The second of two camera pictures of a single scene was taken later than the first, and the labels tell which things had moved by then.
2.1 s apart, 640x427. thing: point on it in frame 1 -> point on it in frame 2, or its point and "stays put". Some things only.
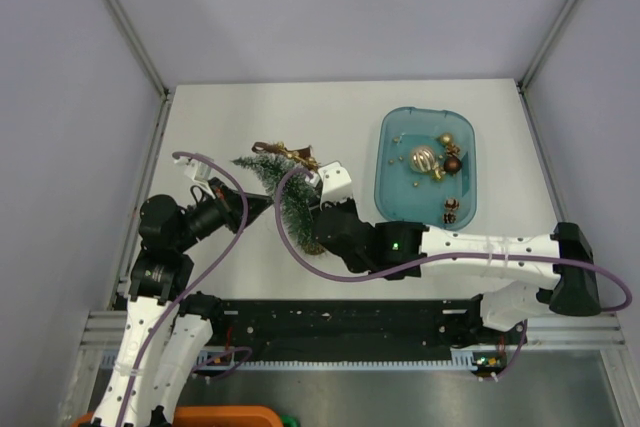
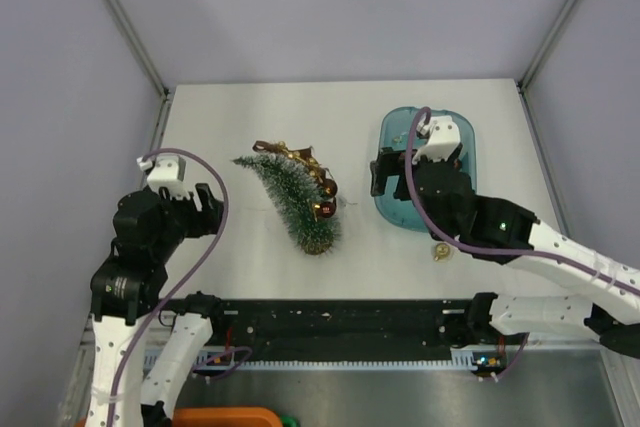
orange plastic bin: x=213 y=416 stays put
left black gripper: x=228 y=202 -> x=211 y=207
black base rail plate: x=336 y=329 stays put
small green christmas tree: x=296 y=197 stays put
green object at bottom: x=290 y=420 stays put
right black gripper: x=348 y=204 -> x=379 y=167
